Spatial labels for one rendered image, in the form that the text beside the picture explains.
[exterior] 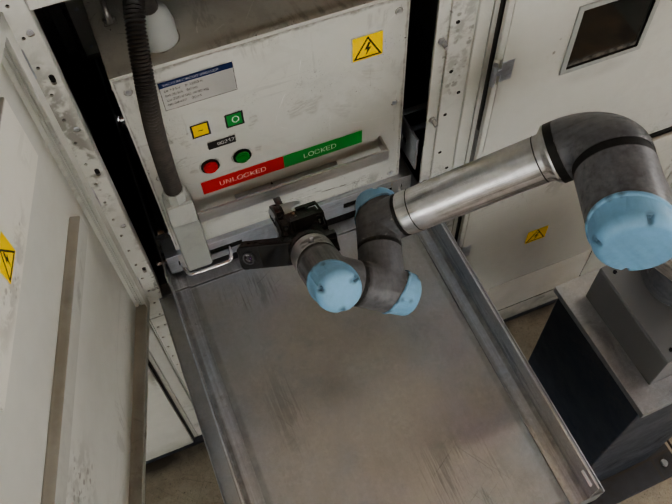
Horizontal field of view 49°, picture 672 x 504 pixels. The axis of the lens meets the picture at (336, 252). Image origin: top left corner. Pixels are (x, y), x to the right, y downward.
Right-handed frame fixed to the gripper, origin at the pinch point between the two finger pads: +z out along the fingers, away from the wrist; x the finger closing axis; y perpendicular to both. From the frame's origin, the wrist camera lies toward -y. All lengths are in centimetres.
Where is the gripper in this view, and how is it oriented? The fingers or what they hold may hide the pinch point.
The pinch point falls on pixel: (271, 213)
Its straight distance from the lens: 141.8
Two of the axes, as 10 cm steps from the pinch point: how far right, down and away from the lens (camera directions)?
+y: 9.3, -3.3, 1.8
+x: -2.1, -8.5, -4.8
